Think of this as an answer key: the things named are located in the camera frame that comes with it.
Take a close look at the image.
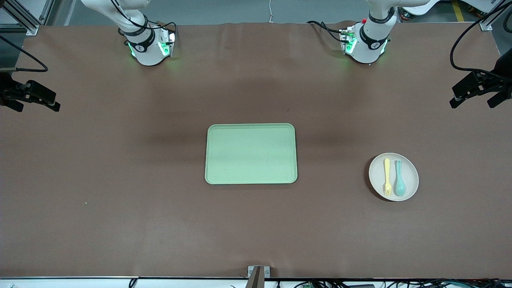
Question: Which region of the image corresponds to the yellow plastic fork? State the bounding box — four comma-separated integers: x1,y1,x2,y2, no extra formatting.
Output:
384,158,392,197

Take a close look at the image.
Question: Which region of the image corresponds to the round beige plate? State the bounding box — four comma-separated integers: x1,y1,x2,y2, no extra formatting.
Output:
368,152,419,202

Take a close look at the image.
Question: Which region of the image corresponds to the white curved machine cover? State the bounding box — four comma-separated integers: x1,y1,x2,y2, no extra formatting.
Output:
401,0,441,17

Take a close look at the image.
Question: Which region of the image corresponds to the brown table cover mat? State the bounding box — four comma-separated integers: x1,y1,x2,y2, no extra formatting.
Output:
0,22,512,279

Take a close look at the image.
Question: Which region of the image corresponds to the teal plastic spoon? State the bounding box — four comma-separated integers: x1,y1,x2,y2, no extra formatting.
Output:
395,160,406,197

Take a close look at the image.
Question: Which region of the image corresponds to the light green rectangular tray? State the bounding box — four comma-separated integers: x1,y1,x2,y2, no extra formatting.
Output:
205,123,298,185

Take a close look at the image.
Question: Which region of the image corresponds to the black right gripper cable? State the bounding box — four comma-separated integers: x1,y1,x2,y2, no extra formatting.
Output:
0,35,49,74

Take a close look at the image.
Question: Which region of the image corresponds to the aluminium corner bracket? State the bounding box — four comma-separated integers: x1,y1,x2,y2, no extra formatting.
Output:
478,0,495,32

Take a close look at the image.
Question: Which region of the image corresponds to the aluminium frame post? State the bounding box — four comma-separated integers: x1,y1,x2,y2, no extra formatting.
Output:
0,0,53,36

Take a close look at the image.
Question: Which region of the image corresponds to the black left arm base cable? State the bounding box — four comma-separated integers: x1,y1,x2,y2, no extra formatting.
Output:
307,20,349,43

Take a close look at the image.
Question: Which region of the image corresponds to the black cable bundle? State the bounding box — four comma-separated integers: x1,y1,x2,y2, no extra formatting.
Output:
276,278,512,288

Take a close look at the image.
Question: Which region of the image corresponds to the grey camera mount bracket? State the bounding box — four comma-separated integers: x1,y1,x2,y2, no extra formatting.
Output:
247,265,271,288

